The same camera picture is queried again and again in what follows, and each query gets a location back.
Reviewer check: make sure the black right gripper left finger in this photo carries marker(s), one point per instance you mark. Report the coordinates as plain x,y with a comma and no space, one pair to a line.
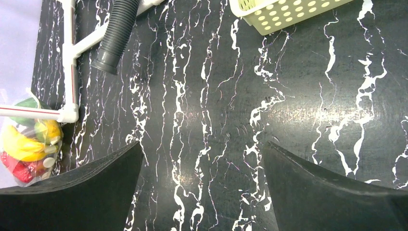
93,197

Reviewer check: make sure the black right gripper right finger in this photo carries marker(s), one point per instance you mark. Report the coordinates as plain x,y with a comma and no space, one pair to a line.
308,197

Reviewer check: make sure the clear zip top bag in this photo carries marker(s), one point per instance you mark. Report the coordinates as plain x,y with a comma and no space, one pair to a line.
26,127

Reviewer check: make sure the red fake fruit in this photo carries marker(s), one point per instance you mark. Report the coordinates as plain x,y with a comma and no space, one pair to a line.
23,171

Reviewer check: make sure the yellow fake lemon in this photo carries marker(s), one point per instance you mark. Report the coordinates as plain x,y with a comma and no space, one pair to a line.
48,131

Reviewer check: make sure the yellow fake banana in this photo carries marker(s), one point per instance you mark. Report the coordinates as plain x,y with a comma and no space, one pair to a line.
21,147

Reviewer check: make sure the pale green perforated basket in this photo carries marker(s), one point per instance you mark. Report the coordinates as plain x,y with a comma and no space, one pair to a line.
268,16

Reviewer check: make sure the white PVC pipe frame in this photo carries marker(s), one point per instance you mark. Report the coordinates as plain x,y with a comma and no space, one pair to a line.
71,51

